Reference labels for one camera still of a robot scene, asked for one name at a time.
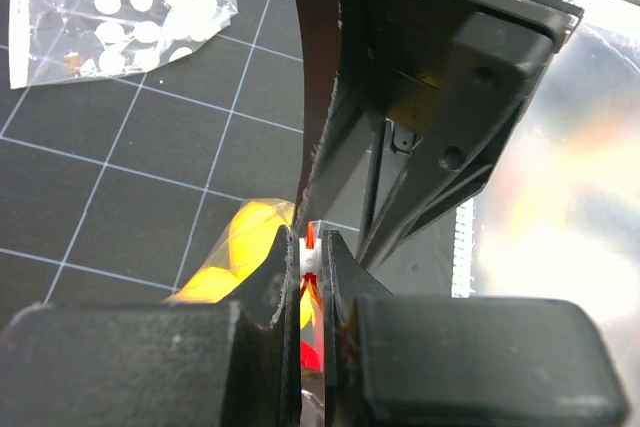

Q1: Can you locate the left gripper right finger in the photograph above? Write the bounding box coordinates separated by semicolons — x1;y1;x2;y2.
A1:
321;230;630;426

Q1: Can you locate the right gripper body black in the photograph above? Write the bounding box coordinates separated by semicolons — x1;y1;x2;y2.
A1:
366;0;583;134

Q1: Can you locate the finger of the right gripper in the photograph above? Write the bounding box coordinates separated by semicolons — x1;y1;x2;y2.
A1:
358;13;553;267
294;0;372;225

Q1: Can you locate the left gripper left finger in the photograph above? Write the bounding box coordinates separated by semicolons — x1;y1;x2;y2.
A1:
1;228;301;426

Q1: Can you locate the red apple toy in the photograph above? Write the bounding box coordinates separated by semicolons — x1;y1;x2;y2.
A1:
300;341;324;372

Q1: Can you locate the single clear zip bag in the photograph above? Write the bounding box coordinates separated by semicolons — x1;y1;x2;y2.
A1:
167;199;352;426

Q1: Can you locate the yellow mango toy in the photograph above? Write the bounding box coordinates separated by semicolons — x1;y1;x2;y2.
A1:
168;199;294;303

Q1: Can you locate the clear zip bags stack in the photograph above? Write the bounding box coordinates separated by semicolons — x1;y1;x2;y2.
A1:
8;0;238;89

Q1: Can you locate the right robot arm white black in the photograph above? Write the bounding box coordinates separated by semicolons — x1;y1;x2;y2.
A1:
293;0;583;268

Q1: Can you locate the black grid mat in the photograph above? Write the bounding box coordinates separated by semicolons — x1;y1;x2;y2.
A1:
1;0;303;321

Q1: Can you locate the white slotted cable duct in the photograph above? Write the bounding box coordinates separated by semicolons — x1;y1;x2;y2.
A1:
451;198;474;298

